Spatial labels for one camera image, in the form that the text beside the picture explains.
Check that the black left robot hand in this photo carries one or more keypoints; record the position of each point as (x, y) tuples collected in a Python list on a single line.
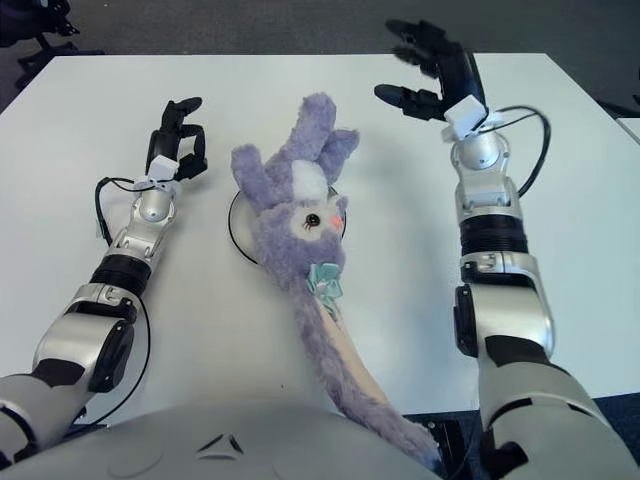
[(165, 145)]

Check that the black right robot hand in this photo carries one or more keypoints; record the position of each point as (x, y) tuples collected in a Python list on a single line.
[(455, 75)]

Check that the white plate black rim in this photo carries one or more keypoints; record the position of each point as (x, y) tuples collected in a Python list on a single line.
[(242, 225)]

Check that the purple plush bunny doll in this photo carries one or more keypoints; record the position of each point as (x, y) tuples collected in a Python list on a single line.
[(290, 225)]

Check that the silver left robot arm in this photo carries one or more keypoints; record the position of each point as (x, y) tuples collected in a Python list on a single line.
[(100, 310)]

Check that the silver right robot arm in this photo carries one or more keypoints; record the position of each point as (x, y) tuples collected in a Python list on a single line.
[(500, 280)]

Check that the white neighbouring desk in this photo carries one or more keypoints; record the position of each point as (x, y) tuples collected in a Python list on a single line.
[(631, 131)]

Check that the silver robot torso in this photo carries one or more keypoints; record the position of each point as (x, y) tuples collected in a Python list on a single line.
[(225, 450)]

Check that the black table bracket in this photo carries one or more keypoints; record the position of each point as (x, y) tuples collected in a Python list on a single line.
[(452, 450)]

